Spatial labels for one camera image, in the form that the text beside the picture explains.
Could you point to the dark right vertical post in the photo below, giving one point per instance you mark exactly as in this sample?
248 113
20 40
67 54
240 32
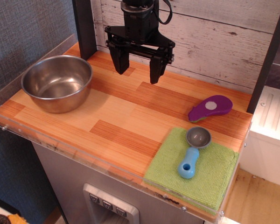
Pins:
268 61

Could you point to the purple toy eggplant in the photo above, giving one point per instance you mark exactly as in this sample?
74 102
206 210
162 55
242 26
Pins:
212 106

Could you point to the yellow object bottom left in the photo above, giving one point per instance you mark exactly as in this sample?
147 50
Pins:
12 219

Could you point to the silver dispenser button panel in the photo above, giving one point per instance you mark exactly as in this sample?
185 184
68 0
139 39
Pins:
105 208

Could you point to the grey toy fridge cabinet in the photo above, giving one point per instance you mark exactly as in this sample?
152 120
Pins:
67 178

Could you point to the blue handled grey spoon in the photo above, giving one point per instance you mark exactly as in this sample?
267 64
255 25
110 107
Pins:
197 138

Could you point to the dark vertical post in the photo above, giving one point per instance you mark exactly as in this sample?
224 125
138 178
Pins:
85 28
268 61

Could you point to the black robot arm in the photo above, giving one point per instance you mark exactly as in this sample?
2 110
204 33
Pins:
140 4

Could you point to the dark left vertical post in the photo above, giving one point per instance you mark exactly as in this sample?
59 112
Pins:
85 28

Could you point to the clear acrylic guard rail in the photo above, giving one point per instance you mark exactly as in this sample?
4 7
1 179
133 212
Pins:
116 171

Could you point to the green cloth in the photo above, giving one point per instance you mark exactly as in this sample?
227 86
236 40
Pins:
214 169

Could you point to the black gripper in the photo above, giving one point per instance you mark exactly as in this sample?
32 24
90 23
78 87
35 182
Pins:
140 36

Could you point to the stainless steel bowl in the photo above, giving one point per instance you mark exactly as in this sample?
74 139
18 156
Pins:
58 84

